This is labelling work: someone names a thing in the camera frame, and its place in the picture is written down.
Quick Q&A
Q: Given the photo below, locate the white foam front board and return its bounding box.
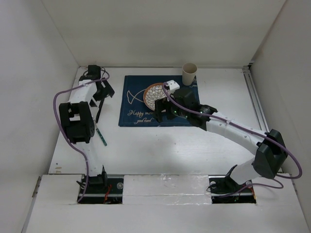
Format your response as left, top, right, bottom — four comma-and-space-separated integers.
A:
27, 175, 309, 233

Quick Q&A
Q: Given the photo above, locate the black table knife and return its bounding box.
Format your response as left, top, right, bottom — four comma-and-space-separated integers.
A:
95, 99, 104, 124

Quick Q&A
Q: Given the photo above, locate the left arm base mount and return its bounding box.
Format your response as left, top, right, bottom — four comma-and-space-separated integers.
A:
77, 175, 124, 204

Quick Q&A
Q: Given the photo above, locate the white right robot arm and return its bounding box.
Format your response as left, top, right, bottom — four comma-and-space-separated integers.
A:
153, 88, 287, 191

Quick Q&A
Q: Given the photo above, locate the fork with teal handle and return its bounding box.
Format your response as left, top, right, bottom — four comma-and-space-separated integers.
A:
95, 125, 107, 147

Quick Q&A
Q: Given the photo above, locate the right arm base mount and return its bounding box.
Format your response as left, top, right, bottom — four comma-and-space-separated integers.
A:
207, 175, 256, 204

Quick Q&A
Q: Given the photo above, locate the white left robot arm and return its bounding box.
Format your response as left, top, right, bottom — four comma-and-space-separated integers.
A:
59, 65, 115, 193

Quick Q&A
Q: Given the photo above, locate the blue cloth placemat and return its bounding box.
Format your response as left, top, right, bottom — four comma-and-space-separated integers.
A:
119, 75, 190, 127

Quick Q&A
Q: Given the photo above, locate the floral ceramic plate orange rim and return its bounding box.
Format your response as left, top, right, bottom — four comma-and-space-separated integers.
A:
143, 83, 167, 111

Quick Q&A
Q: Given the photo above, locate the beige paper cup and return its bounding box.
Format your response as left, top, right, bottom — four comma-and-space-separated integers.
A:
182, 63, 198, 86

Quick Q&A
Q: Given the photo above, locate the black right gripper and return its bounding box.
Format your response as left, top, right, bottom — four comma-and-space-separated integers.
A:
152, 95, 190, 123

